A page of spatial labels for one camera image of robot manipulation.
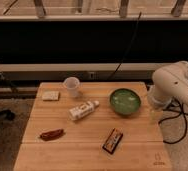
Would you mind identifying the black orange eraser pack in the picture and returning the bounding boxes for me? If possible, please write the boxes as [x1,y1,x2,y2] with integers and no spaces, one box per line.
[102,128,123,154]

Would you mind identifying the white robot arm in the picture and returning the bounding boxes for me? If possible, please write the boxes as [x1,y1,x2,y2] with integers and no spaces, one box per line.
[147,61,188,109]

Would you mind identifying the clear plastic cup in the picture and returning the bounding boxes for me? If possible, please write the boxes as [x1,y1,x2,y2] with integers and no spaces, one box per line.
[63,77,80,98]

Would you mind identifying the white tube bottle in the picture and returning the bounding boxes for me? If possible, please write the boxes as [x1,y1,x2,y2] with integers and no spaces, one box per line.
[69,101,99,121]

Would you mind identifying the green bowl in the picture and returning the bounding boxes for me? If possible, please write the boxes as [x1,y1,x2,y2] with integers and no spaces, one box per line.
[109,88,141,116]

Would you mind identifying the white sponge block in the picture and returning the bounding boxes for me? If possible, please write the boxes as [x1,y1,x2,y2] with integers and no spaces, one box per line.
[42,91,59,101]

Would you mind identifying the brown chocolate bar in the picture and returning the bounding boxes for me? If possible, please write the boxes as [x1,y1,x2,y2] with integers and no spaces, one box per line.
[40,129,64,141]

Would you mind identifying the black chair base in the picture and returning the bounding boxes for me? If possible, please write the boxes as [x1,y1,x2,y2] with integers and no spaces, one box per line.
[0,110,15,120]

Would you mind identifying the black hanging cable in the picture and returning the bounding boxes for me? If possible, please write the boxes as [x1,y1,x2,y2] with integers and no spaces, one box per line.
[106,11,143,81]

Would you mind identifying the black floor cables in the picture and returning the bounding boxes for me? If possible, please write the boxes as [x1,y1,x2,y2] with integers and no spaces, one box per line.
[158,99,188,145]

